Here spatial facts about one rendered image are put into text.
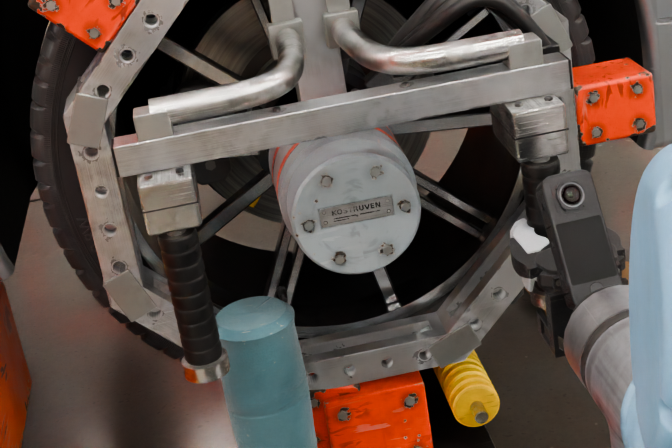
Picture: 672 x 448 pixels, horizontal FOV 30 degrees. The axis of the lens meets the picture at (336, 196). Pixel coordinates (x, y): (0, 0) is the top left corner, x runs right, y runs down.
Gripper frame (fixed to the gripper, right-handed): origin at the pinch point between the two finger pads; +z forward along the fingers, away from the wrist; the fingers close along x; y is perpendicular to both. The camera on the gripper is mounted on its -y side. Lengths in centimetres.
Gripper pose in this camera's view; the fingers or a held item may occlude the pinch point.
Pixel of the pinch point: (540, 218)
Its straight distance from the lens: 121.9
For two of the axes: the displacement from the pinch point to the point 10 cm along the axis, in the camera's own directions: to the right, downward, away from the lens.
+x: 9.8, -1.9, 0.8
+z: -1.4, -3.5, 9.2
